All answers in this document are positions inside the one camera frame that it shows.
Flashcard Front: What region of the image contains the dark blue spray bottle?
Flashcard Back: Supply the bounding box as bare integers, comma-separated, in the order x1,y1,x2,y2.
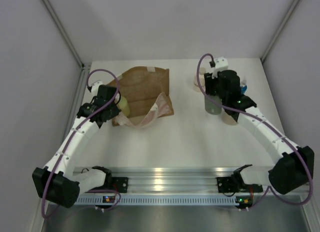
240,77,248,94

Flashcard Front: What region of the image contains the yellow-green squeeze bottle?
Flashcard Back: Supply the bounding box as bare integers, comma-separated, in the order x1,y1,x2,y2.
116,95,131,117

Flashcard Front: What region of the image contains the grey-green pump bottle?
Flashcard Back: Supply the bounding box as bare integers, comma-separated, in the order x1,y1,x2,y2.
204,95,222,115

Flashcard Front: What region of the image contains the white round cap bottle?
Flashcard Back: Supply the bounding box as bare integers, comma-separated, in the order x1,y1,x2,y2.
193,67,207,92

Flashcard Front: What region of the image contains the beige pump bottle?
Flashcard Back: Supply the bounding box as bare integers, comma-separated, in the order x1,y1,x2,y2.
222,111,238,126

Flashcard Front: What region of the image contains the burlap canvas tote bag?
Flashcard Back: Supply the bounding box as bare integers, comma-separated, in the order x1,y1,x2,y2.
112,66,174,129

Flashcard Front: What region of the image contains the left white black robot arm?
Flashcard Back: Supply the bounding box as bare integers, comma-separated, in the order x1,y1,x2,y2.
32,85,120,208

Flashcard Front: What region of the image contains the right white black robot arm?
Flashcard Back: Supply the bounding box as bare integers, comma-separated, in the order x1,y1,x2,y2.
204,70,315,194

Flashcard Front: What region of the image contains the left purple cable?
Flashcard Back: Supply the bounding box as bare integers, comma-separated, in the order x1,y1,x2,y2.
41,69,123,219

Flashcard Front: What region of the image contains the purple cable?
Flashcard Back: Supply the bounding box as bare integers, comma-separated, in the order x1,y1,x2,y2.
41,69,123,219
197,53,315,212

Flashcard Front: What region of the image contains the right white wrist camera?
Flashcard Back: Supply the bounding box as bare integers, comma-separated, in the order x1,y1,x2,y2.
209,57,229,79

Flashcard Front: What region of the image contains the left aluminium frame post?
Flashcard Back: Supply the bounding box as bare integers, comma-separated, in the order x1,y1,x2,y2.
34,0,85,67

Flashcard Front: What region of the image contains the aluminium frame post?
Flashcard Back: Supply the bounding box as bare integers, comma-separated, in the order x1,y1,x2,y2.
34,0,85,67
260,0,302,64

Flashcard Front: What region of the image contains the aluminium mounting rail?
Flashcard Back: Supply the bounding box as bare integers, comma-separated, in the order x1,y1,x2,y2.
74,166,312,196

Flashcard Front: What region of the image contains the slotted cable duct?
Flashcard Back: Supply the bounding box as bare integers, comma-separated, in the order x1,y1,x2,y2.
75,194,251,206

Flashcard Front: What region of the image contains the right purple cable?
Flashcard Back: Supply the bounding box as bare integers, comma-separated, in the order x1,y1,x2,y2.
197,53,315,212

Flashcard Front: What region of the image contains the right aluminium frame post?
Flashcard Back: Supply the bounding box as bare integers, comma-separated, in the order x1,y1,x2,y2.
260,0,302,64

